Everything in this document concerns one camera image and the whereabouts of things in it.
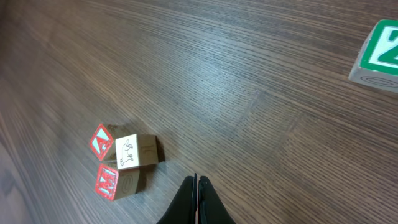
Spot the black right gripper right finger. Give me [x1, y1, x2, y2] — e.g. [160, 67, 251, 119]
[198, 176, 236, 224]

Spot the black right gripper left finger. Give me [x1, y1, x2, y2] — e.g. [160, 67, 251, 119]
[157, 174, 197, 224]

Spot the red letter M block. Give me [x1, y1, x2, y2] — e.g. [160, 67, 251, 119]
[95, 163, 140, 201]

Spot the wooden block red picture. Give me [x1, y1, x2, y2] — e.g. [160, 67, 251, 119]
[115, 134, 159, 170]

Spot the red letter A block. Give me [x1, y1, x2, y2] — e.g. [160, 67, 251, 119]
[89, 123, 131, 161]

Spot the green letter Z block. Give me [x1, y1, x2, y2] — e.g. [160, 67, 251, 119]
[348, 19, 397, 93]

